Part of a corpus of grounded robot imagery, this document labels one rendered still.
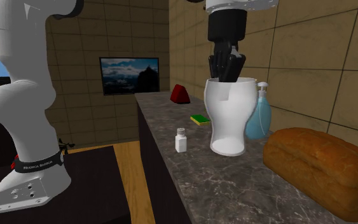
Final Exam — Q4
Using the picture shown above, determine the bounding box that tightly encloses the green and yellow sponge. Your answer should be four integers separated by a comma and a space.
189, 114, 211, 127

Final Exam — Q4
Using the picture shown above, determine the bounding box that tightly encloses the blue soap dispenser bottle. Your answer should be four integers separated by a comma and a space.
245, 81, 273, 141

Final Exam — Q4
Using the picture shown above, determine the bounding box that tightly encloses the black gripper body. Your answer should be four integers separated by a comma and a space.
207, 8, 248, 46

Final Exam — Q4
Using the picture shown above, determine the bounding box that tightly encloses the dark robot stand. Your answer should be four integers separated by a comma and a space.
0, 144, 133, 224

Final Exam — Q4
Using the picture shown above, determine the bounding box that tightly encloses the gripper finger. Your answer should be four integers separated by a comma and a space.
209, 41, 231, 83
221, 45, 247, 83

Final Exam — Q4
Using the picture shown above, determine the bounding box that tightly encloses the tall white glass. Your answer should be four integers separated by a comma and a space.
203, 77, 258, 157

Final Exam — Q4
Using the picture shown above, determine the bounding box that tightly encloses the framed mountain wall picture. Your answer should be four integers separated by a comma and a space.
99, 57, 160, 96

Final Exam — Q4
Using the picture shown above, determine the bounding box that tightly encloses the red wedge-shaped object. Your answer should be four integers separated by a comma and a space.
170, 83, 191, 105

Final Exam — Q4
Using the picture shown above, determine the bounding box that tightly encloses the brown bread loaf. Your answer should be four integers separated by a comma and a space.
262, 127, 358, 223

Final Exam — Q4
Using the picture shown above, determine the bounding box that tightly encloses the white salt shaker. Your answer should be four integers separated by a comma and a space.
174, 127, 188, 153

